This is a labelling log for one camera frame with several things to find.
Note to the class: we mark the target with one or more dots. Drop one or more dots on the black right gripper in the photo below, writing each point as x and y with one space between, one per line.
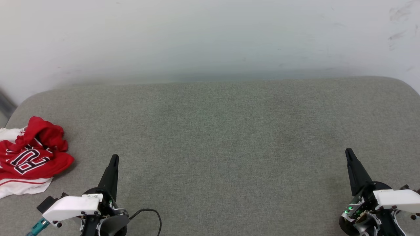
361 205

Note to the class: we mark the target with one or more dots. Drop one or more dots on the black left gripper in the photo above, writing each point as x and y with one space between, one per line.
106 205

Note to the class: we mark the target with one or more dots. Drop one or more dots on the red and white basketball jersey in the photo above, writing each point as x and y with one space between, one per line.
36 157

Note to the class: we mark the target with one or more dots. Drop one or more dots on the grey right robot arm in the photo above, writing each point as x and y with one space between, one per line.
388 226

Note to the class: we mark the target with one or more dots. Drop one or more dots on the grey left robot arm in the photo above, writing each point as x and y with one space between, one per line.
113 225

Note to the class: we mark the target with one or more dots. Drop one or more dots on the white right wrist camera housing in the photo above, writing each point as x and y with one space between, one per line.
398 200

